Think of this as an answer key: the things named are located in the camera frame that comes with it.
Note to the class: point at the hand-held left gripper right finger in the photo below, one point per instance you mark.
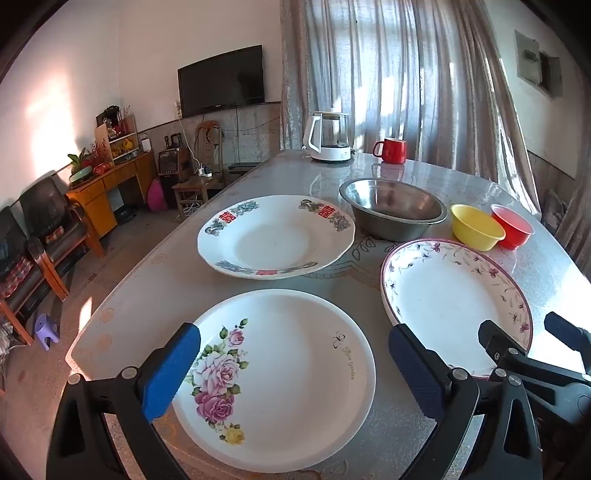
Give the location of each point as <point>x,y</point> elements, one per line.
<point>415,369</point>

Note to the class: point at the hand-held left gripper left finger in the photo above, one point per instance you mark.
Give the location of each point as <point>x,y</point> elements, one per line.
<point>171,369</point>

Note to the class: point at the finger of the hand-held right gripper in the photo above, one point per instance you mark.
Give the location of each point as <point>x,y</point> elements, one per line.
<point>572,337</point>
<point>501,344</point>

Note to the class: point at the oval plate with purple flowers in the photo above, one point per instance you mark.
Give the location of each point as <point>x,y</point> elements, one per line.
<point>448,295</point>

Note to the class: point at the red plastic bowl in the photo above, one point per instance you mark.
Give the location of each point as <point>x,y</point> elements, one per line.
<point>515,230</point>

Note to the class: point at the white plate with pink roses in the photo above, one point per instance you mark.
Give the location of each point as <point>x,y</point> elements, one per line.
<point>286,364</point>

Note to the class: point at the yellow plastic bowl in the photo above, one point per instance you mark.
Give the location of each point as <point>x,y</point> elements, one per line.
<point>475,228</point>

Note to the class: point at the white plate with red characters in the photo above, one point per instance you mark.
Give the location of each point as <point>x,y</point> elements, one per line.
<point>272,240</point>

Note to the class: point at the stainless steel bowl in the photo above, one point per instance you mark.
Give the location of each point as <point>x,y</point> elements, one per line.
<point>392,203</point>

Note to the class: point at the grey side curtain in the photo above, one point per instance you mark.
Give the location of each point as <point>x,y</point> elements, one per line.
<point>577,217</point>

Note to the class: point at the purple plastic stool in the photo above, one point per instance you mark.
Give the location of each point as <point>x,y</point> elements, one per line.
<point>46,330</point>

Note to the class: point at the pink bag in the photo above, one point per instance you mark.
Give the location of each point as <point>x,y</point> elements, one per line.
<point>157,196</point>

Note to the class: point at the black leather wooden armchair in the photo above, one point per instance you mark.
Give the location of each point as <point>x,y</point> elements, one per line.
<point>51,217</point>
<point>18,277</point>

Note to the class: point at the orange wooden cabinet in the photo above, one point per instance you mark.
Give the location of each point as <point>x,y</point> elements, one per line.
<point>99,198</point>

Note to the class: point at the wooden chair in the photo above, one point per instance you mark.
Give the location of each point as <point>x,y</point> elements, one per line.
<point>203,184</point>

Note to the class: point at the white power strip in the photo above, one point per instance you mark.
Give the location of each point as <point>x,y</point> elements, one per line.
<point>204,172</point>

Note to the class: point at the dark portable speaker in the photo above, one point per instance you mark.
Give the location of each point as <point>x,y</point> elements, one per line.
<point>171,161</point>

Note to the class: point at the red mug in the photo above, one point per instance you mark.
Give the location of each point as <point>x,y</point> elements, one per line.
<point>392,151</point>

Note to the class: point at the potted flower arrangement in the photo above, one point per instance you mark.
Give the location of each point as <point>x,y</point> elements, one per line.
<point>83,161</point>

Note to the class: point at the small wooden display shelf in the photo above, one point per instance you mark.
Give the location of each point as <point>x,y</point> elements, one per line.
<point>117,138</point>

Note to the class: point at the white glass electric kettle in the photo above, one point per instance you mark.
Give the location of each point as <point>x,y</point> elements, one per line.
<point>330,138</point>

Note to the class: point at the grey sheer curtain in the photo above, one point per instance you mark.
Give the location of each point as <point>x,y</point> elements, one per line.
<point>392,83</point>

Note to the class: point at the black flat television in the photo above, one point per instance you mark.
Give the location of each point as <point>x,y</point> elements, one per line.
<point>221,81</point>

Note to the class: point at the wall electrical box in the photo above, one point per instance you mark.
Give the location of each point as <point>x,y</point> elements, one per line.
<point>538,64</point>

